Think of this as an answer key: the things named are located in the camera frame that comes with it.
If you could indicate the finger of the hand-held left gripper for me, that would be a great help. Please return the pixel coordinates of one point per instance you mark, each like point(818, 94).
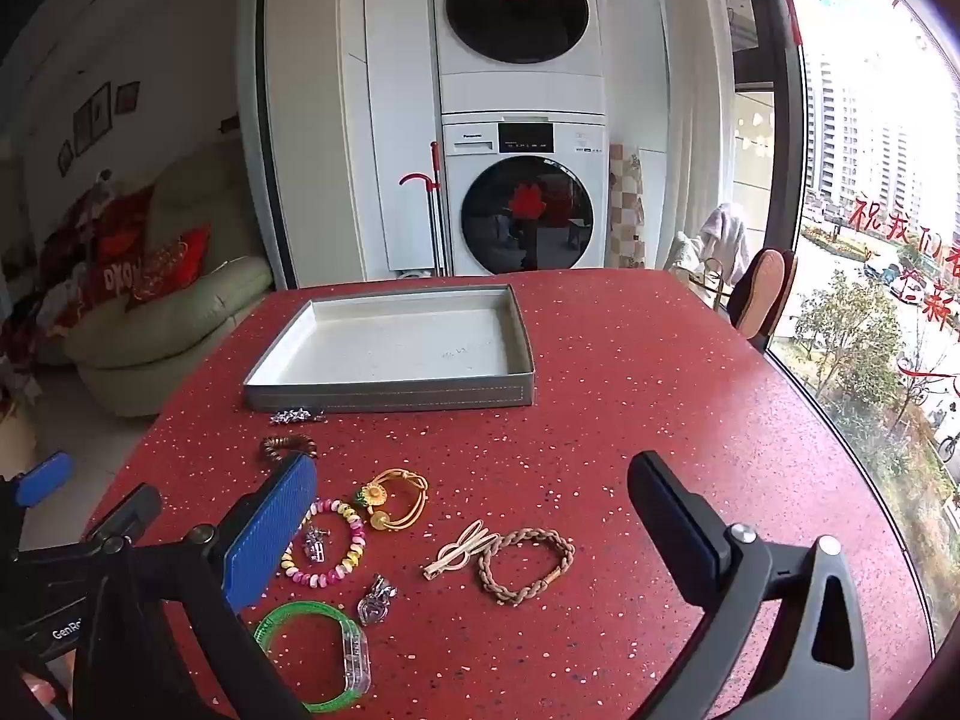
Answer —
point(124, 511)
point(43, 478)

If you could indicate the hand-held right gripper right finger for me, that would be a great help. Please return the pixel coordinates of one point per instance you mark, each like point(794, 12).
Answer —
point(675, 517)

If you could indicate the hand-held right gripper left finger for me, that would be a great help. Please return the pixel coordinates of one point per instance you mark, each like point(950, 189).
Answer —
point(270, 532)

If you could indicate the silver star hair clip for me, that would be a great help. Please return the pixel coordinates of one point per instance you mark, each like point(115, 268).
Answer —
point(296, 415)

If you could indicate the green translucent bangle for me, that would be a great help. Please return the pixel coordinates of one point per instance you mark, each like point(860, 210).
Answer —
point(352, 652)

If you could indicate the beige hair clip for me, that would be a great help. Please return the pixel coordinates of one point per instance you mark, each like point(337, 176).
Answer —
point(450, 559)

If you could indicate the grey shallow tray box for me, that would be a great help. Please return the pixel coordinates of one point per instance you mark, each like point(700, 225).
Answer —
point(405, 345)

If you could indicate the small silver charm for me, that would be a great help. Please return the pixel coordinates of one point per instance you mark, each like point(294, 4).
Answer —
point(316, 544)

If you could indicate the silver clear charm clip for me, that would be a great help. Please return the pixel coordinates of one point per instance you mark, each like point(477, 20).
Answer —
point(375, 600)

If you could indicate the pile of red clothes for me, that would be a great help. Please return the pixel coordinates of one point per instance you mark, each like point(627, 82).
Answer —
point(52, 262)

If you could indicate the red printed cushion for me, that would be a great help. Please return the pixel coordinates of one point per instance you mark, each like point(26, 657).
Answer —
point(116, 270)

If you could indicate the brown wooden chair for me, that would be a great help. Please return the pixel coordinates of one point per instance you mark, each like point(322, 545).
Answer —
point(761, 292)

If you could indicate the red embroidered cushion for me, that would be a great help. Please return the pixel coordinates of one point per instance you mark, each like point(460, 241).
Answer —
point(169, 266)

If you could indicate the beige woven bag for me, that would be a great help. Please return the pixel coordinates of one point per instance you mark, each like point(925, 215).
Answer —
point(686, 259)

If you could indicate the checkered rolled mat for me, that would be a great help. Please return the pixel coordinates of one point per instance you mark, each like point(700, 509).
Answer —
point(626, 202)

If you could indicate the white front-load washing machine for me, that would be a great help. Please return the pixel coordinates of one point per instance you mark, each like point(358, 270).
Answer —
point(525, 217)

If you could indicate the red window lettering decal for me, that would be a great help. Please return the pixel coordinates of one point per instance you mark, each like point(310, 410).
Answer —
point(870, 214)

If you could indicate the white curtain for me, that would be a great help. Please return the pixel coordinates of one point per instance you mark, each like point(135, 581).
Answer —
point(697, 90)

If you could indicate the white tall cabinet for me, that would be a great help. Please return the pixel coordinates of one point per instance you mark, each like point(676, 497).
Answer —
point(405, 90)

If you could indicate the white stacked dryer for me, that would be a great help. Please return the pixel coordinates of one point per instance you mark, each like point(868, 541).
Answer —
point(517, 15)

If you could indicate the small dark picture frame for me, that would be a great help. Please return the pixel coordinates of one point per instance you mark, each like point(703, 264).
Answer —
point(127, 97)
point(65, 157)

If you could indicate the large dark picture frame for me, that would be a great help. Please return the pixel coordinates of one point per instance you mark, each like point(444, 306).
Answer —
point(91, 111)

